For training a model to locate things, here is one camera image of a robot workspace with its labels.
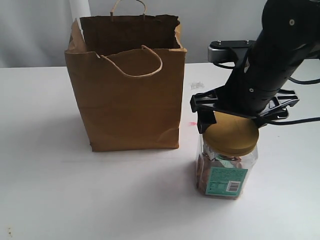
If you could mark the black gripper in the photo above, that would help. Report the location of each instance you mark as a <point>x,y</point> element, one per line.
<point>262,106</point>

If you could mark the plastic jar with yellow lid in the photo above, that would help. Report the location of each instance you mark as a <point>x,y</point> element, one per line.
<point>227,152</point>

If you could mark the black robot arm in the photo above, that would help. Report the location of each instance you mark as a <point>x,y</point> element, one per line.
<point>290,34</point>

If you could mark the brown paper bag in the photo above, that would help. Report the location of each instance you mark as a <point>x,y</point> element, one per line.
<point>127,75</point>

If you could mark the clear tape scrap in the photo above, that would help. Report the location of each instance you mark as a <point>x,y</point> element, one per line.
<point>196,85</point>

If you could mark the white vertical pole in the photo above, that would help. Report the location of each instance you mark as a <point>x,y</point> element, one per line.
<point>79,9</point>

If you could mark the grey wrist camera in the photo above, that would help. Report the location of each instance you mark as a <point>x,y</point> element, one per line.
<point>228,50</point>

